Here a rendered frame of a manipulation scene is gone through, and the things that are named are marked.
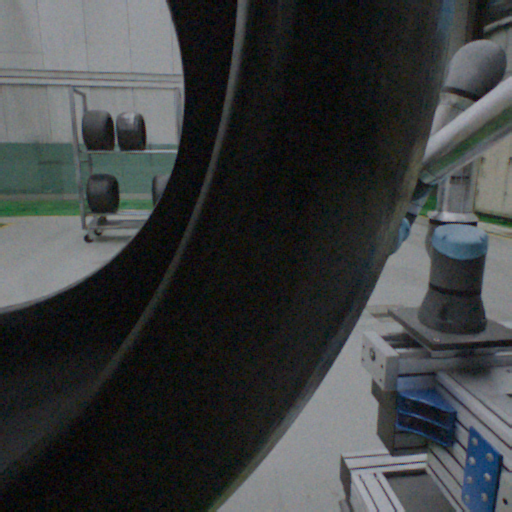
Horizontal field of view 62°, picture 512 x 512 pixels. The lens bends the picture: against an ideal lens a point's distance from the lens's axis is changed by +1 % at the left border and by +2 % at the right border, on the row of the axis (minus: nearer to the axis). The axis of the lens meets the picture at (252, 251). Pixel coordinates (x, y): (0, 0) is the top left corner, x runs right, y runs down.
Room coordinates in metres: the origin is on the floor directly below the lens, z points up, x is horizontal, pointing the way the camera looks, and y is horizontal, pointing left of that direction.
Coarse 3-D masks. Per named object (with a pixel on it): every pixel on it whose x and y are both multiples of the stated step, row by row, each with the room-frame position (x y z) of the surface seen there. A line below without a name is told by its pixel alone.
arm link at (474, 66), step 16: (464, 48) 1.01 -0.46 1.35; (480, 48) 0.97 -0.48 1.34; (496, 48) 0.97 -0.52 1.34; (464, 64) 0.97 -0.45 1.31; (480, 64) 0.95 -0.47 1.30; (496, 64) 0.95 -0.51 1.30; (448, 80) 0.98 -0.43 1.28; (464, 80) 0.95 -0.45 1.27; (480, 80) 0.94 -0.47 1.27; (496, 80) 0.96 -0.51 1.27; (448, 96) 0.97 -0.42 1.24; (464, 96) 0.94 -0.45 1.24; (480, 96) 0.94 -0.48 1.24; (448, 112) 0.96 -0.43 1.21; (432, 128) 0.98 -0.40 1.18; (416, 208) 0.98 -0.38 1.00
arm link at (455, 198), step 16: (448, 64) 1.11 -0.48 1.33; (448, 176) 1.08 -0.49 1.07; (464, 176) 1.06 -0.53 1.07; (448, 192) 1.08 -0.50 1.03; (464, 192) 1.06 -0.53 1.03; (448, 208) 1.07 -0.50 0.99; (464, 208) 1.06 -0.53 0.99; (432, 224) 1.10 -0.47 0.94; (448, 224) 1.06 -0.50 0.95; (464, 224) 1.05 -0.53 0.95
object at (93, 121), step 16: (176, 96) 5.44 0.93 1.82; (96, 112) 5.48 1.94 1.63; (128, 112) 5.57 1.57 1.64; (176, 112) 5.44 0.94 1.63; (96, 128) 5.35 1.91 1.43; (112, 128) 5.88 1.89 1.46; (128, 128) 5.39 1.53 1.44; (144, 128) 5.92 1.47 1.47; (176, 128) 5.44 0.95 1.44; (96, 144) 5.40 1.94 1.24; (112, 144) 5.83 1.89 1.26; (128, 144) 5.43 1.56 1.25; (144, 144) 5.87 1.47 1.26; (80, 160) 5.35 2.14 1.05; (80, 176) 5.31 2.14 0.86; (96, 176) 5.48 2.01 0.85; (112, 176) 5.58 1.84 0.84; (160, 176) 5.59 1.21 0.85; (80, 192) 5.30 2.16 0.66; (96, 192) 5.33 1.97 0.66; (112, 192) 5.93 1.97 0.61; (160, 192) 5.40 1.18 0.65; (80, 208) 5.30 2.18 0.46; (96, 208) 5.37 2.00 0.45; (112, 208) 5.45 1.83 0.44; (96, 224) 5.58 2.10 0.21; (112, 224) 5.61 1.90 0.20; (128, 224) 5.60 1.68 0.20
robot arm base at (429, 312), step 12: (432, 288) 0.96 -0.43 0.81; (444, 288) 0.94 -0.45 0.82; (432, 300) 0.95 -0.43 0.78; (444, 300) 0.93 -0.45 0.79; (456, 300) 0.92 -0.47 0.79; (468, 300) 0.92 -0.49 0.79; (480, 300) 0.93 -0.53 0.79; (420, 312) 0.98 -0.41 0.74; (432, 312) 0.94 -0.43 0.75; (444, 312) 0.93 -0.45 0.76; (456, 312) 0.91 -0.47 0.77; (468, 312) 0.91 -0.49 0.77; (480, 312) 0.92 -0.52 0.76; (432, 324) 0.93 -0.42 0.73; (444, 324) 0.91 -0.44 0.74; (456, 324) 0.90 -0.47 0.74; (468, 324) 0.90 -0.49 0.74; (480, 324) 0.91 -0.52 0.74
